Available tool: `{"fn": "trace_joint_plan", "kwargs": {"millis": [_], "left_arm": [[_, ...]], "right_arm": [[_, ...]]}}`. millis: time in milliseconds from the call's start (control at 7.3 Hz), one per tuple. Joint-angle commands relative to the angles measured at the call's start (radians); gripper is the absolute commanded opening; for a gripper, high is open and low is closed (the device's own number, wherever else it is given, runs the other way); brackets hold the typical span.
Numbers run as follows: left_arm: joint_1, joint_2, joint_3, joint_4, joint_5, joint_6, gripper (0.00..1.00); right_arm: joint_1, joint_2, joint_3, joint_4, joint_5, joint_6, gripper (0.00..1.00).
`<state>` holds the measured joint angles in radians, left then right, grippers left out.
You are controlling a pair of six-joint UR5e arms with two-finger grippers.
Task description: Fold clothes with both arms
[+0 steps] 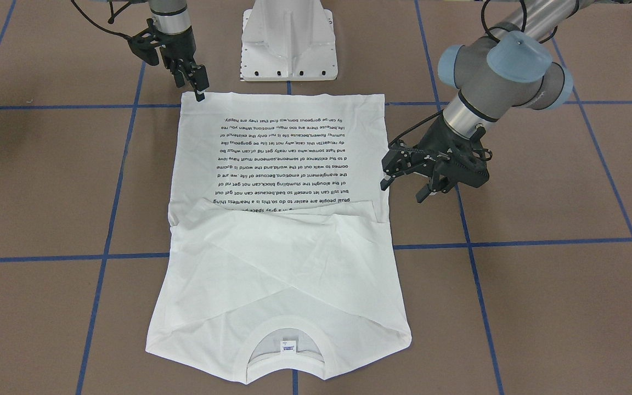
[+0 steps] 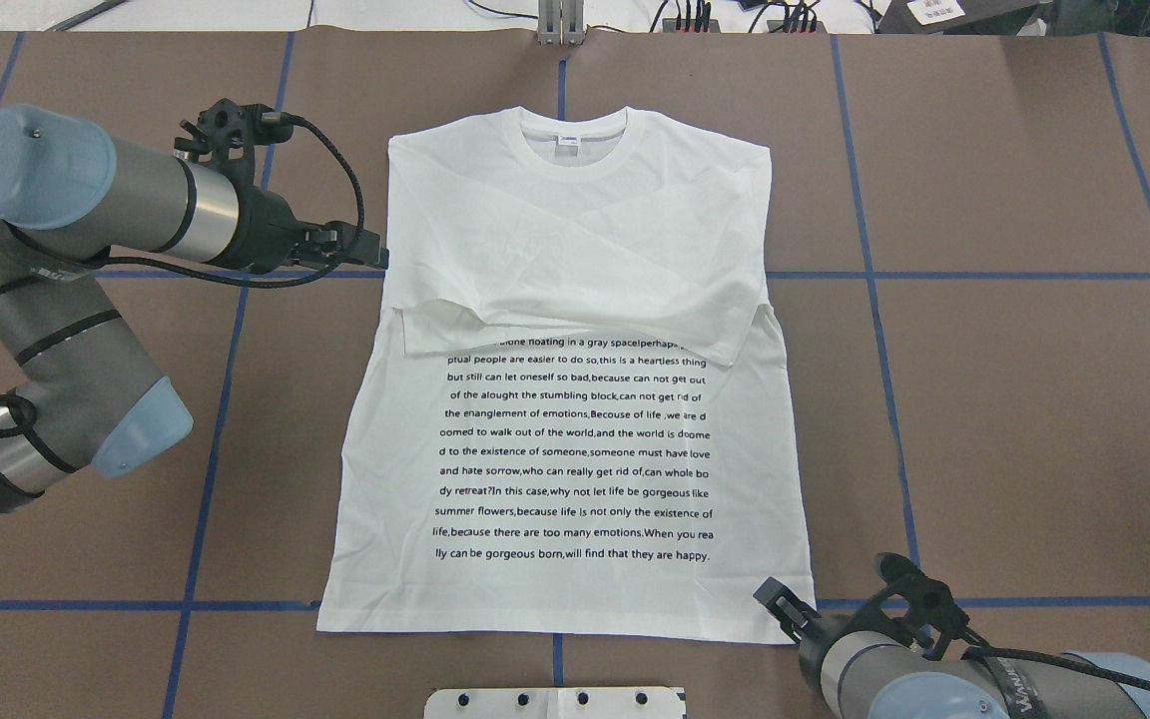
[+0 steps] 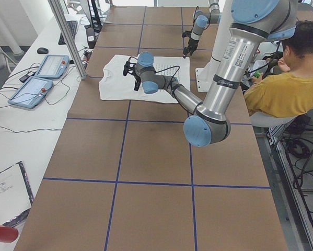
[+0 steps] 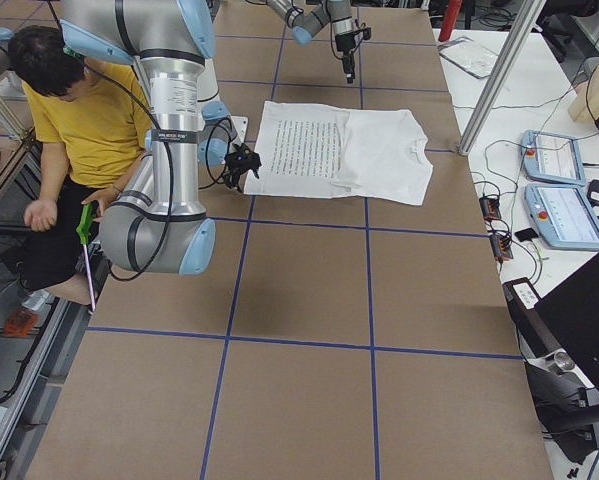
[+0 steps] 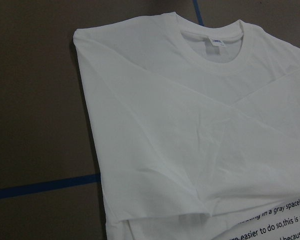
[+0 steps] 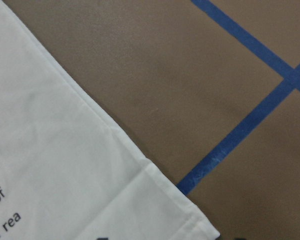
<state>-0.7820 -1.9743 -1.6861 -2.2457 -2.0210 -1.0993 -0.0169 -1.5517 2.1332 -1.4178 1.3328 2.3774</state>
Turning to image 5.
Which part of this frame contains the white long-sleeve printed shirt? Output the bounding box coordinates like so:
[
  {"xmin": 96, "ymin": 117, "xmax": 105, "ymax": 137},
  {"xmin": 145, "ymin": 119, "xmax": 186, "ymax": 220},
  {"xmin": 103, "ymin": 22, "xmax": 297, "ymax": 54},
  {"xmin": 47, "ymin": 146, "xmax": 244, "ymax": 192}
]
[{"xmin": 73, "ymin": 12, "xmax": 300, "ymax": 240}]

